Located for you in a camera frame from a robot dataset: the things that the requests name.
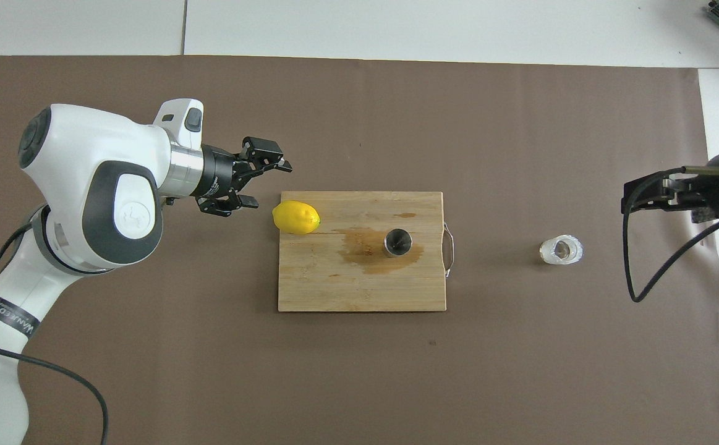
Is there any wooden cutting board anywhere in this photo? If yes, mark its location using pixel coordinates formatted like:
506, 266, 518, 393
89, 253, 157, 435
278, 190, 456, 313

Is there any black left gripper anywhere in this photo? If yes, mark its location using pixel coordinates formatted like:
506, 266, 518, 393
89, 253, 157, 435
195, 137, 294, 218

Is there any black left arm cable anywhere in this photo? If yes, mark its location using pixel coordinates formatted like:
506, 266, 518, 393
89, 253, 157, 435
0, 221, 109, 445

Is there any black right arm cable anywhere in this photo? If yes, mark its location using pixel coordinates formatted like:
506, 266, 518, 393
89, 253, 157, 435
622, 166, 719, 303

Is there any brown table mat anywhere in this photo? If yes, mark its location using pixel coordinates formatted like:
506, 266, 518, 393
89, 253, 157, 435
0, 54, 719, 445

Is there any yellow lemon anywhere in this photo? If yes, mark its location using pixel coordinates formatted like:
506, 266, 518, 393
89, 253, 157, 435
272, 200, 322, 235

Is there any steel jigger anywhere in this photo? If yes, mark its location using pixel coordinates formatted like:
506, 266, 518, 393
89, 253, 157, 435
384, 228, 413, 257

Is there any clear textured glass cup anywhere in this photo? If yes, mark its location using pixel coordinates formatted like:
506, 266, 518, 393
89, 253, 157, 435
539, 234, 585, 266

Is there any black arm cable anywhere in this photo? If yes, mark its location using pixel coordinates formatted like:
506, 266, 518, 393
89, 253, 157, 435
0, 221, 109, 445
622, 166, 719, 303

